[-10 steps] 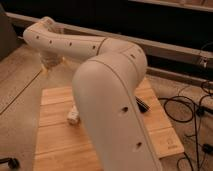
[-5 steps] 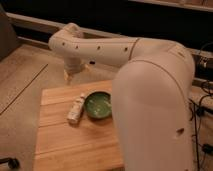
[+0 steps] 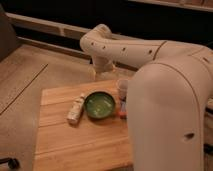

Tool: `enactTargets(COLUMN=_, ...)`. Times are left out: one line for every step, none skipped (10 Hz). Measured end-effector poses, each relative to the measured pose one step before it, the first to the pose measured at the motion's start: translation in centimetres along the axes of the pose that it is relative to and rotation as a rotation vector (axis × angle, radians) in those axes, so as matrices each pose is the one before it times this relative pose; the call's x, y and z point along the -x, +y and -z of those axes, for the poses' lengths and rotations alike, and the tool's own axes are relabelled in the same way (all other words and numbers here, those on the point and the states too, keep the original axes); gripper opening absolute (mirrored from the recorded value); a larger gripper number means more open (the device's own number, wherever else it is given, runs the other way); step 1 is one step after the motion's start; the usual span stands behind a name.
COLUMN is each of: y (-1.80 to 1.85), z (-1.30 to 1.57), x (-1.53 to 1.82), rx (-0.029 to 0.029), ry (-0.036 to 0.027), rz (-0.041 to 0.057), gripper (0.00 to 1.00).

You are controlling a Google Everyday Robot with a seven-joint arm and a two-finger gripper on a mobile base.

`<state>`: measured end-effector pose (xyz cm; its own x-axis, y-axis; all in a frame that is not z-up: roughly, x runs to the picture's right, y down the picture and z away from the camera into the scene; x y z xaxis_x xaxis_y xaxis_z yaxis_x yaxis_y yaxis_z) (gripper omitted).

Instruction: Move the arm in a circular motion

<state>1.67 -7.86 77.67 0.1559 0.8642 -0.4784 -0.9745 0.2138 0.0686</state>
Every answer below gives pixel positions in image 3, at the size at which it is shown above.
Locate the white window ledge rail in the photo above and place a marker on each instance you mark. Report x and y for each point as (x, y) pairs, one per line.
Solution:
(63, 30)

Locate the black chair caster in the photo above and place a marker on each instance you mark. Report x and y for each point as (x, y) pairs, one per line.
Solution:
(13, 163)

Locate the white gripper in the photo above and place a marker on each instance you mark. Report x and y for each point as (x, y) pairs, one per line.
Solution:
(98, 70)

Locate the green bowl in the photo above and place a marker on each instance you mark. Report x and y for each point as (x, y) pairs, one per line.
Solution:
(99, 105)

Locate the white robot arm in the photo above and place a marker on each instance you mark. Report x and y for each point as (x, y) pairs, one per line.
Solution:
(166, 98)

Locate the dark cabinet at left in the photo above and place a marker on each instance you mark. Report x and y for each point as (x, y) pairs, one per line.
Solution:
(9, 41)

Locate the small white bottle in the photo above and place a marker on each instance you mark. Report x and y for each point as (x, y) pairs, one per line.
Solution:
(76, 110)

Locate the blue orange sponge toy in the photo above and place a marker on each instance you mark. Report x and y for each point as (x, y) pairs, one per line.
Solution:
(122, 111)

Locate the small cup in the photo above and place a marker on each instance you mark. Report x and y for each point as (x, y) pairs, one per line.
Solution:
(122, 86)

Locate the wooden table board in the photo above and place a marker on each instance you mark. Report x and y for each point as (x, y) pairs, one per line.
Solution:
(93, 145)

